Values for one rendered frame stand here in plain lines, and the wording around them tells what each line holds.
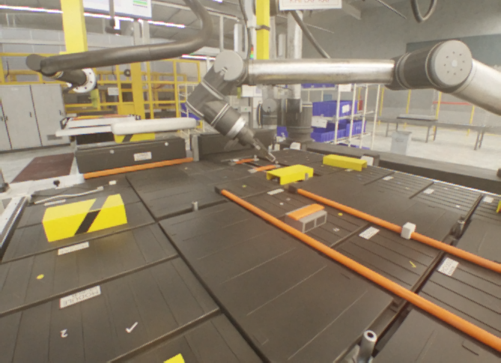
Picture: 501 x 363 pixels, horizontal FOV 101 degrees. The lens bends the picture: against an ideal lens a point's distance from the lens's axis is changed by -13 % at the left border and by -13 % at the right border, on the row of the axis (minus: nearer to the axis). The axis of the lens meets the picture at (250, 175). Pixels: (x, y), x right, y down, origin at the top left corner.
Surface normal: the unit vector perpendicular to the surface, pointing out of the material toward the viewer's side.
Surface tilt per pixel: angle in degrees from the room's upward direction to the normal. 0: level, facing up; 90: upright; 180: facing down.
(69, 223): 90
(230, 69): 90
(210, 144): 90
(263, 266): 0
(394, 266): 0
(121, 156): 90
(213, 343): 0
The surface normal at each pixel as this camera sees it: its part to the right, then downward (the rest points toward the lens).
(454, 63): -0.05, 0.29
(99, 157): 0.59, 0.24
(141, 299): 0.00, -0.96
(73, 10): 0.37, 0.27
